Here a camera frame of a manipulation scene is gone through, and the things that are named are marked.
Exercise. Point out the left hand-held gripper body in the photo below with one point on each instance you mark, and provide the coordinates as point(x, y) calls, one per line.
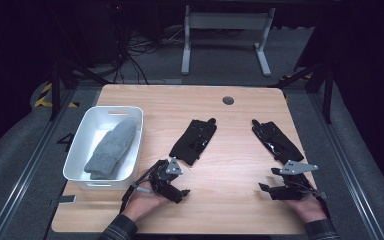
point(161, 178)

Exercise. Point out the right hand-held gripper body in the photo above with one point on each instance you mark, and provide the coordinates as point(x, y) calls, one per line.
point(295, 181)

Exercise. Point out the black glove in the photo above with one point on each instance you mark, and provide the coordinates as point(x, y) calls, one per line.
point(276, 141)
point(193, 140)

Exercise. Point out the white plastic basket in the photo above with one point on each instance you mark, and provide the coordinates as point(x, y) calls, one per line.
point(86, 133)

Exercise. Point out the person's right hand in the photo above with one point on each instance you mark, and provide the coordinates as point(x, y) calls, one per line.
point(308, 207)

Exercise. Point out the person's left hand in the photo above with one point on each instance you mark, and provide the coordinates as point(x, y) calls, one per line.
point(143, 201)

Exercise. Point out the grey round table grommet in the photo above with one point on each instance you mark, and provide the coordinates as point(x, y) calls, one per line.
point(228, 100)

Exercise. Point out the black metal stand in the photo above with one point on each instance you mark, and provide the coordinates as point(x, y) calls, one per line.
point(326, 90)
point(56, 86)

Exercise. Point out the yellow black floor tape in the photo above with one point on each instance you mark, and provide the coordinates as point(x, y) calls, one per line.
point(43, 96)

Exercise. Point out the grey table edge bracket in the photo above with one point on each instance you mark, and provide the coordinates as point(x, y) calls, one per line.
point(65, 199)
point(322, 194)

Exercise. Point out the aluminium floor rail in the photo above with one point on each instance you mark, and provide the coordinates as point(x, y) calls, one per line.
point(23, 173)
point(350, 173)

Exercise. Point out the white metal desk frame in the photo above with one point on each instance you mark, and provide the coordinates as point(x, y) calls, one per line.
point(226, 20)

